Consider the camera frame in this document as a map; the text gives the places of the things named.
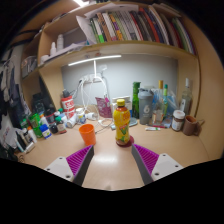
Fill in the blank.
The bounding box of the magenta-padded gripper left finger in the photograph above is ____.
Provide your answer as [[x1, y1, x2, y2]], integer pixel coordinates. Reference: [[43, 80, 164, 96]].
[[43, 145, 95, 187]]

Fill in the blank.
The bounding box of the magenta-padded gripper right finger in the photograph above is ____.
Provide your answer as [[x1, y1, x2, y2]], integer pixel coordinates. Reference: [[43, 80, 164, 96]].
[[131, 143, 184, 186]]

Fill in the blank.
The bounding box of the yellow drink bottle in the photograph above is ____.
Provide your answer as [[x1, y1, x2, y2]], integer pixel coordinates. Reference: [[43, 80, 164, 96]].
[[112, 98, 132, 147]]

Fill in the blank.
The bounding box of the white tube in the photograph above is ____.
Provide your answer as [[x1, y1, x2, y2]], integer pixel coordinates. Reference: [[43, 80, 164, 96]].
[[144, 126, 162, 132]]

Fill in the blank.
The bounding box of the white jar with blue cap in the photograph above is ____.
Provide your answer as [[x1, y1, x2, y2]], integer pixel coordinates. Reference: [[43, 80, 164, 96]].
[[39, 123, 53, 140]]

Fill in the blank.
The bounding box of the red pen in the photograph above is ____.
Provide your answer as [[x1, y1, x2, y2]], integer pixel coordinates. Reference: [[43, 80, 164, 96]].
[[146, 123, 168, 130]]

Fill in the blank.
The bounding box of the brown bottle with green cap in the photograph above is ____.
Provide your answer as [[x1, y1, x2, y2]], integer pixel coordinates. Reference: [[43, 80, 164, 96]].
[[54, 115, 68, 135]]

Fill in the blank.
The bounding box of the orange plastic cup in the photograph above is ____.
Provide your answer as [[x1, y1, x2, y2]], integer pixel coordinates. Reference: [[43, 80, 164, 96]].
[[78, 123, 97, 147]]

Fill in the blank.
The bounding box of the white bottle with orange cap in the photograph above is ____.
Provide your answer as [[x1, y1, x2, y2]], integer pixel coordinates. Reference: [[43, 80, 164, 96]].
[[27, 125, 38, 144]]

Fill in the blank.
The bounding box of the brown jar with white lid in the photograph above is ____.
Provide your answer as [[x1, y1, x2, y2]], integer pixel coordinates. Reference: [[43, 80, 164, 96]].
[[171, 109, 186, 132]]

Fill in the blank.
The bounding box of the brown mug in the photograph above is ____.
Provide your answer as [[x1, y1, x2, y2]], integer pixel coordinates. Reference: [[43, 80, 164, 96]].
[[182, 115, 203, 137]]

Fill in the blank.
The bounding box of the green plastic jar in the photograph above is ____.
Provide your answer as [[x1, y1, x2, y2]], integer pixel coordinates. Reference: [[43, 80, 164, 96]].
[[28, 113, 42, 129]]

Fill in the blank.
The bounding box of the white jar with blue label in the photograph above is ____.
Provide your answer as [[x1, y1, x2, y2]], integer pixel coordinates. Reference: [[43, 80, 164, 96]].
[[75, 107, 87, 125]]

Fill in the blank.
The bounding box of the grey shaker bottle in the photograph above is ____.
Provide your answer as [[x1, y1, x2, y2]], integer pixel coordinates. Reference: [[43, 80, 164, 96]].
[[137, 87, 154, 126]]

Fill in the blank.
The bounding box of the red and white canister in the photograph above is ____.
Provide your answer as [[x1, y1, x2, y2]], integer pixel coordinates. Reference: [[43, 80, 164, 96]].
[[60, 95, 76, 119]]

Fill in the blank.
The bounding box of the black container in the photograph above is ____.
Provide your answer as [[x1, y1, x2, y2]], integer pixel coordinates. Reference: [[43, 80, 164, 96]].
[[31, 92, 48, 114]]

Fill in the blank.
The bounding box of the clear glass bottle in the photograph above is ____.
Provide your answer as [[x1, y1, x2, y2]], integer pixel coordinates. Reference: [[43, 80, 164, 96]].
[[179, 77, 194, 116]]

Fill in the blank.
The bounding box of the green glass bottle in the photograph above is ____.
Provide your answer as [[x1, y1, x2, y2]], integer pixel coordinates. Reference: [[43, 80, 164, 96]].
[[131, 81, 142, 120]]

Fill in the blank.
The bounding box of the magenta pouch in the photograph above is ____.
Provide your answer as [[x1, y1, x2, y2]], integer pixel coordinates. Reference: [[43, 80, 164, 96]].
[[94, 96, 113, 119]]

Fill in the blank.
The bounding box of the white and blue box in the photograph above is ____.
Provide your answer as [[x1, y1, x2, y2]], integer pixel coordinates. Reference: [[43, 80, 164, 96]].
[[111, 95, 133, 116]]

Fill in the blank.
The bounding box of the dark blue hanging jacket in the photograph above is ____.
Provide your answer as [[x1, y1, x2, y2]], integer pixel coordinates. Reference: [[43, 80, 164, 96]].
[[6, 66, 31, 129]]

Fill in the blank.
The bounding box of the white light bar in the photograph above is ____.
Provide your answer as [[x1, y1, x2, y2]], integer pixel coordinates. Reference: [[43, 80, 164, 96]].
[[67, 54, 123, 67]]

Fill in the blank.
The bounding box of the ceiling tube light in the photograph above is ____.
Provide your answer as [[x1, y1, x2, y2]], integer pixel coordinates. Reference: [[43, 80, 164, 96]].
[[73, 0, 89, 7]]

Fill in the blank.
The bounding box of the white cable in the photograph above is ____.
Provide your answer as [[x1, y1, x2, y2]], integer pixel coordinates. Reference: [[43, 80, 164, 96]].
[[77, 78, 109, 118]]

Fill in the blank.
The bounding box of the white wall socket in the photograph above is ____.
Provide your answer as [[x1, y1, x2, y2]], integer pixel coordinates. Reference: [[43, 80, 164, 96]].
[[79, 73, 106, 84]]

